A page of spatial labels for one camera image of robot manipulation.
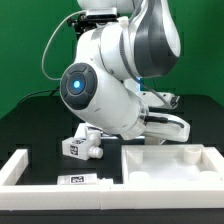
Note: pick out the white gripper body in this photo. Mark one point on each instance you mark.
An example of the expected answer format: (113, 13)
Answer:
(166, 126)

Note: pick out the white square table top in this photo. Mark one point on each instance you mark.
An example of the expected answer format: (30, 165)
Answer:
(142, 164)

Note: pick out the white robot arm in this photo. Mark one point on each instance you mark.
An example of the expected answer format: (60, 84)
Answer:
(130, 40)

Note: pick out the white u-shaped fence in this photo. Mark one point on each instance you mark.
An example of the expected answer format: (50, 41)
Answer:
(114, 196)

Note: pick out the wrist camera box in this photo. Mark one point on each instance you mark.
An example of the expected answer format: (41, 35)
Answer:
(162, 100)

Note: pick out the white marker base plate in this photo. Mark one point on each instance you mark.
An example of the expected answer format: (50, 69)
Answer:
(84, 127)

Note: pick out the grey camera on stand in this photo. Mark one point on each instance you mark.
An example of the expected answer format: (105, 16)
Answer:
(102, 14)

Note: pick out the black camera stand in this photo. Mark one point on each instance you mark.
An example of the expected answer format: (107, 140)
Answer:
(81, 25)

